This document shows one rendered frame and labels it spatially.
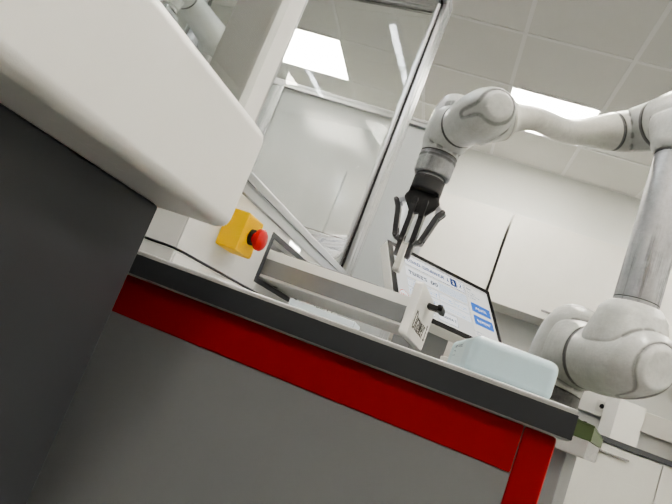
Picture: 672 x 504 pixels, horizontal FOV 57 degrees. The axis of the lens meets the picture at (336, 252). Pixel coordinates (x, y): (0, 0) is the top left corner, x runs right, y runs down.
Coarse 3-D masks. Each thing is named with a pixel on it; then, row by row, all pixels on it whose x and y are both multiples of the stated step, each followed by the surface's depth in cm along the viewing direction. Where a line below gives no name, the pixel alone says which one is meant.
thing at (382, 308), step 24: (264, 264) 131; (288, 264) 130; (312, 264) 128; (288, 288) 134; (312, 288) 127; (336, 288) 126; (360, 288) 125; (384, 288) 124; (336, 312) 148; (360, 312) 125; (384, 312) 122
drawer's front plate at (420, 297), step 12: (420, 288) 120; (420, 300) 122; (432, 300) 137; (408, 312) 119; (420, 312) 126; (432, 312) 143; (408, 324) 119; (420, 324) 132; (408, 336) 121; (420, 336) 137; (420, 348) 143
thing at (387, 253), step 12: (384, 252) 221; (384, 264) 217; (432, 264) 231; (384, 276) 214; (396, 276) 212; (456, 276) 237; (396, 288) 207; (480, 288) 242; (492, 312) 237; (432, 324) 209; (444, 324) 212; (444, 336) 214; (456, 336) 214; (468, 336) 216
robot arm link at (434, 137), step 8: (448, 96) 146; (456, 96) 145; (440, 104) 146; (448, 104) 144; (440, 112) 143; (432, 120) 145; (440, 120) 140; (432, 128) 143; (440, 128) 140; (424, 136) 146; (432, 136) 143; (440, 136) 141; (424, 144) 146; (432, 144) 144; (440, 144) 142; (448, 144) 141; (448, 152) 143; (456, 152) 143; (464, 152) 145; (456, 160) 145
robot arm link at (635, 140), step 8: (624, 112) 159; (632, 112) 157; (640, 112) 155; (632, 120) 156; (640, 120) 154; (632, 128) 156; (640, 128) 154; (632, 136) 157; (640, 136) 155; (624, 144) 158; (632, 144) 158; (640, 144) 156; (648, 144) 155
